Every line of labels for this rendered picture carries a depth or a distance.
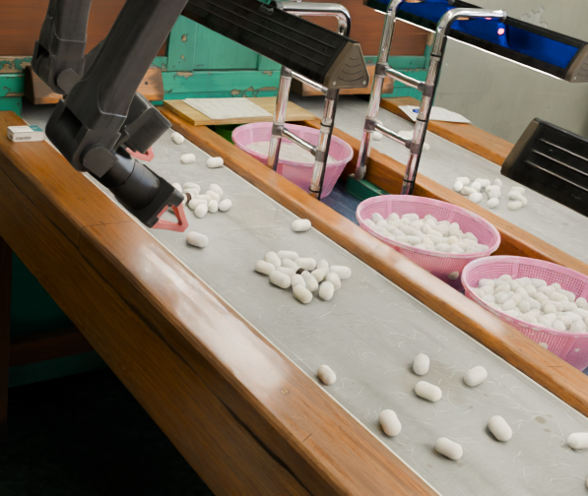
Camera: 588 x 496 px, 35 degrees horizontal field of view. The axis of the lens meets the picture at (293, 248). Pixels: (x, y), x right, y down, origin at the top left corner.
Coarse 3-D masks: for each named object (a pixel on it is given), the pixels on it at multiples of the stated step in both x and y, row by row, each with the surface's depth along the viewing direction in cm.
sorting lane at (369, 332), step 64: (256, 192) 178; (192, 256) 148; (256, 256) 152; (320, 256) 156; (256, 320) 132; (320, 320) 135; (384, 320) 138; (320, 384) 119; (384, 384) 122; (448, 384) 124; (512, 384) 127; (512, 448) 113
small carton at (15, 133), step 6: (12, 126) 177; (18, 126) 178; (24, 126) 178; (30, 126) 179; (36, 126) 179; (12, 132) 175; (18, 132) 175; (24, 132) 175; (30, 132) 176; (36, 132) 177; (42, 132) 178; (12, 138) 175; (18, 138) 175; (24, 138) 176; (30, 138) 177; (36, 138) 177; (42, 138) 178
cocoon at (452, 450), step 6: (444, 438) 109; (438, 444) 109; (444, 444) 108; (450, 444) 108; (456, 444) 108; (438, 450) 109; (444, 450) 108; (450, 450) 108; (456, 450) 108; (462, 450) 108; (450, 456) 108; (456, 456) 108
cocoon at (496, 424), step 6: (492, 420) 114; (498, 420) 114; (504, 420) 115; (492, 426) 114; (498, 426) 113; (504, 426) 113; (492, 432) 114; (498, 432) 113; (504, 432) 113; (510, 432) 113; (498, 438) 113; (504, 438) 113
